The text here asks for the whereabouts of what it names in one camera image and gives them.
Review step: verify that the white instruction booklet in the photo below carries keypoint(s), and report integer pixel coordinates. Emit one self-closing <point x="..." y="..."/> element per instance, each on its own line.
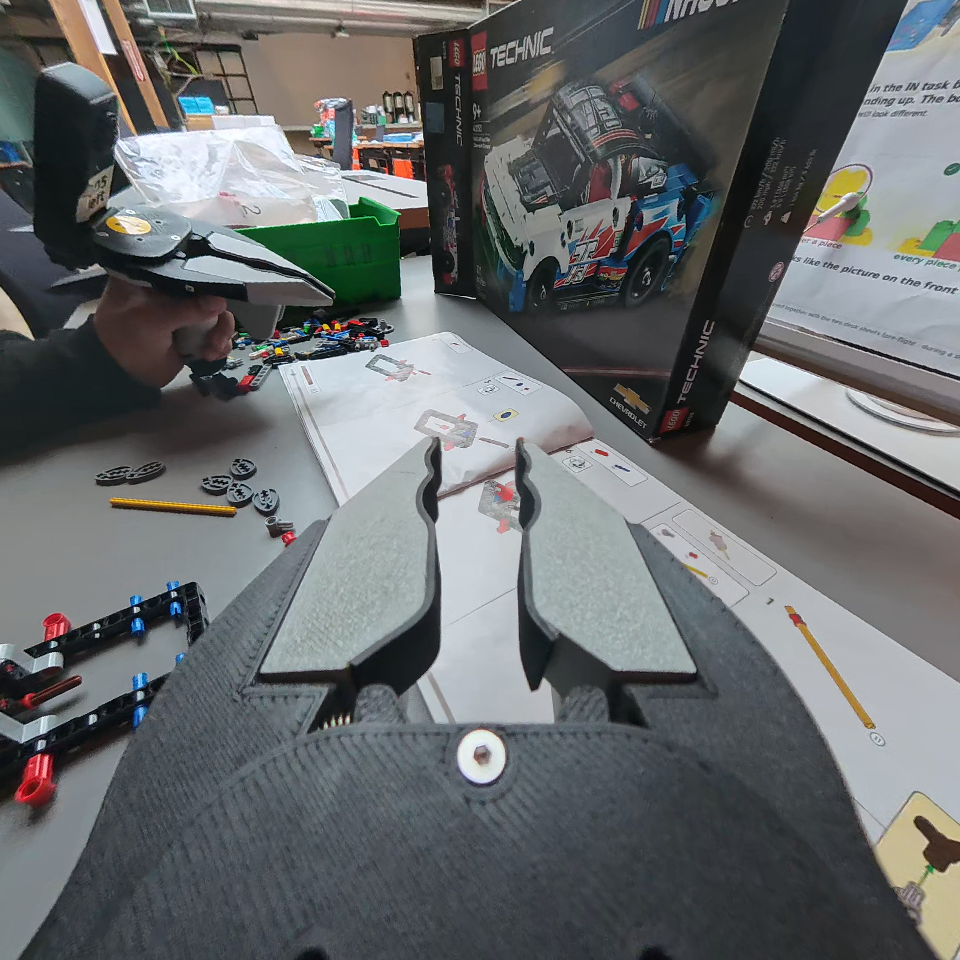
<point x="352" y="427"/>

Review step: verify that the black frame assembly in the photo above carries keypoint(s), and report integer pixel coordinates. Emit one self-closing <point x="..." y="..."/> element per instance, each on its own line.
<point x="193" y="609"/>

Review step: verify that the cluttered background workbench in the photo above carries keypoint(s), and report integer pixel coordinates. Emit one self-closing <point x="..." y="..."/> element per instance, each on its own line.
<point x="382" y="150"/>

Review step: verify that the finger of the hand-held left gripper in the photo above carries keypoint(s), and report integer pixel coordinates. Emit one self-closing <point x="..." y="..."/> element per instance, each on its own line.
<point x="262" y="304"/>
<point x="247" y="259"/>

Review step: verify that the white background table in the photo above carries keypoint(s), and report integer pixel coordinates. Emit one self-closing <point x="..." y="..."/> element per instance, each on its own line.
<point x="390" y="191"/>

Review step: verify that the black race car box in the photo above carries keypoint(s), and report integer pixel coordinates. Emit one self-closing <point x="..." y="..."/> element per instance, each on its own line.
<point x="585" y="352"/>

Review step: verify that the dark grey oval piece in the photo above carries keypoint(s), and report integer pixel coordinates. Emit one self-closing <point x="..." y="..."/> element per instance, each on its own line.
<point x="243" y="468"/>
<point x="265" y="500"/>
<point x="240" y="493"/>
<point x="112" y="475"/>
<point x="216" y="484"/>
<point x="147" y="471"/>

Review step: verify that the person's left forearm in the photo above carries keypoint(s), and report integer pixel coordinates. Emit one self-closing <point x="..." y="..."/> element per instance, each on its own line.
<point x="60" y="382"/>

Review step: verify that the wooden pillar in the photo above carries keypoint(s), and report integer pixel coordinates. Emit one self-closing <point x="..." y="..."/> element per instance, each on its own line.
<point x="75" y="30"/>

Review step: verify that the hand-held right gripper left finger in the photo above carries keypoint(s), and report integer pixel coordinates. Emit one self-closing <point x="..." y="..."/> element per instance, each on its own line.
<point x="360" y="592"/>

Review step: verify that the long yellow axle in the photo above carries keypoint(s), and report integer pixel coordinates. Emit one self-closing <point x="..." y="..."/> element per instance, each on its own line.
<point x="172" y="506"/>

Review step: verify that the green plastic bin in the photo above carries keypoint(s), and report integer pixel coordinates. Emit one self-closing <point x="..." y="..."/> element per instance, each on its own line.
<point x="352" y="255"/>

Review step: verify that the small grey pin connector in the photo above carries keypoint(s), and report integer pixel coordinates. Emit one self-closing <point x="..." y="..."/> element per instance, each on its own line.
<point x="279" y="525"/>

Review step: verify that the pile of plastic building pieces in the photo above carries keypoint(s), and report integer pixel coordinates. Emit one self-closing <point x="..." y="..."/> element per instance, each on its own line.
<point x="322" y="349"/>

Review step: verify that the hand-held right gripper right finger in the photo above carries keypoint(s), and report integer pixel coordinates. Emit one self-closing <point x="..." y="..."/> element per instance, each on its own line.
<point x="600" y="592"/>

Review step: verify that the computer monitor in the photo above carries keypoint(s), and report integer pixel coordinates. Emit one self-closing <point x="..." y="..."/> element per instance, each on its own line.
<point x="885" y="225"/>

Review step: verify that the black office chair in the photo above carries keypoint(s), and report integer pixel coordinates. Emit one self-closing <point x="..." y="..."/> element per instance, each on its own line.
<point x="343" y="135"/>

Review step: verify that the clear plastic parts bag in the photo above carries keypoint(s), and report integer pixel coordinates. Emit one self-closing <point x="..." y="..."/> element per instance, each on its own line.
<point x="225" y="172"/>

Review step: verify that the person's left hand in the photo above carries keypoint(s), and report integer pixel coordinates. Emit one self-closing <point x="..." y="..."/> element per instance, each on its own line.
<point x="135" y="330"/>

